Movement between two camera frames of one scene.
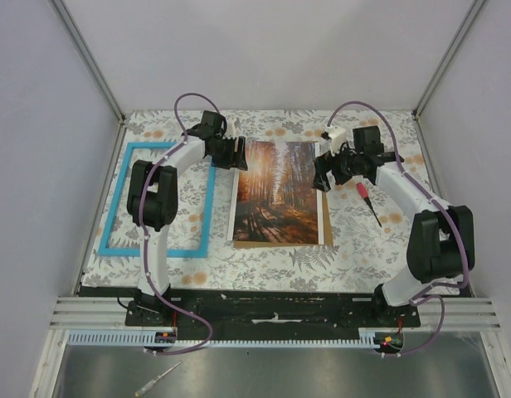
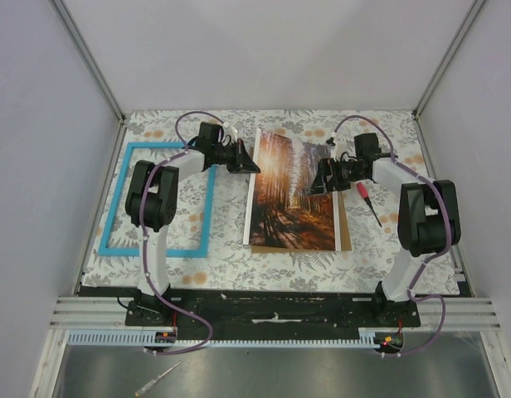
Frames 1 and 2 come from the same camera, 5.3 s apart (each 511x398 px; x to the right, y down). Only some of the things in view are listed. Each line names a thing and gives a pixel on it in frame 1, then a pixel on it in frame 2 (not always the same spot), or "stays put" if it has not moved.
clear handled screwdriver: [151, 384] stays put
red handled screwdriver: [363, 191] stays put
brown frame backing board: [328, 231] → [345, 236]
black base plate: [171, 311] stays put
